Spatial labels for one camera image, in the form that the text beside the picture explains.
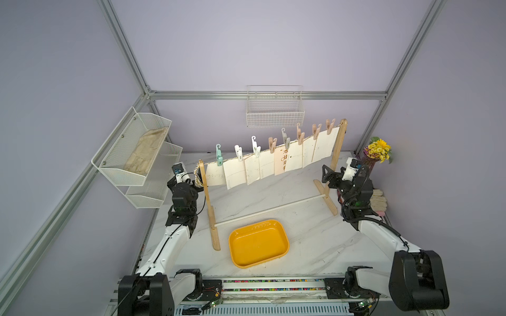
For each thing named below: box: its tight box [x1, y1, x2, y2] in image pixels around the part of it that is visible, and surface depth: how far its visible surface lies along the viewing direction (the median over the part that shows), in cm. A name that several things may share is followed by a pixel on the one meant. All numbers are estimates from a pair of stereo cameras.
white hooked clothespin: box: [251, 135, 261, 157], surface depth 63 cm
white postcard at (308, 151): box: [302, 135, 317, 169], surface depth 72 cm
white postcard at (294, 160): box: [284, 141, 304, 172], surface depth 72 cm
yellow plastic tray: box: [228, 219, 290, 269], surface depth 86 cm
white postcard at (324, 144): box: [312, 126, 340, 162], surface depth 73 cm
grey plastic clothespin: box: [281, 127, 291, 151], surface depth 65 cm
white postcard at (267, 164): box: [258, 148, 275, 180], surface depth 69 cm
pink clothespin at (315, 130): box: [312, 123, 323, 141], surface depth 67 cm
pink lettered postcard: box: [274, 144, 288, 176], surface depth 71 cm
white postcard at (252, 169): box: [243, 154, 261, 185], surface depth 68 cm
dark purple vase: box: [361, 151, 379, 175], surface depth 97 cm
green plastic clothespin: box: [215, 143, 224, 167], surface depth 58 cm
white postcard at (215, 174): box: [205, 163, 226, 187], surface depth 65 cm
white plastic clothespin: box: [234, 144, 244, 162], surface depth 60 cm
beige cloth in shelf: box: [124, 126, 169, 176], surface depth 81 cm
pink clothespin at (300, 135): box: [296, 122, 306, 145], surface depth 66 cm
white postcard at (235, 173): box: [222, 159, 248, 191], surface depth 66 cm
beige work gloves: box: [369, 188, 388, 212], surface depth 100 cm
